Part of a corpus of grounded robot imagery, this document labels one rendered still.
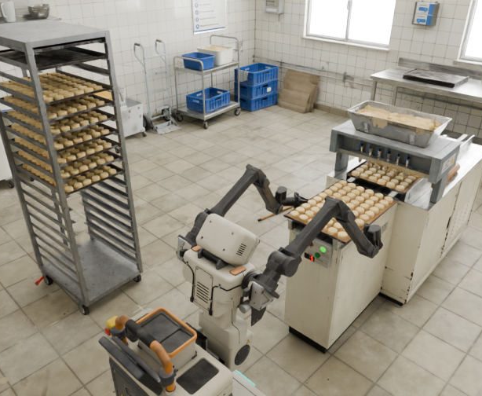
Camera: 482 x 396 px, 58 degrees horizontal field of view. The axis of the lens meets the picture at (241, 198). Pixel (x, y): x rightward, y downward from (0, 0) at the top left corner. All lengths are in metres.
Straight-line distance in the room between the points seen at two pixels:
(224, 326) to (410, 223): 1.48
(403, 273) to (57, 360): 2.29
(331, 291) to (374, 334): 0.68
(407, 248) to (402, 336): 0.58
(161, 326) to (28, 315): 1.77
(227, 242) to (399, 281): 1.74
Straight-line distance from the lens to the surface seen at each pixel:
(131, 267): 3.41
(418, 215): 2.92
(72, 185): 2.87
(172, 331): 1.80
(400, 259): 3.12
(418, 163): 2.88
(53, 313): 3.42
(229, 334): 1.98
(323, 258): 2.43
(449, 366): 3.13
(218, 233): 1.76
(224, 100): 6.62
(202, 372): 1.80
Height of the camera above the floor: 2.21
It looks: 30 degrees down
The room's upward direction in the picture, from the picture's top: straight up
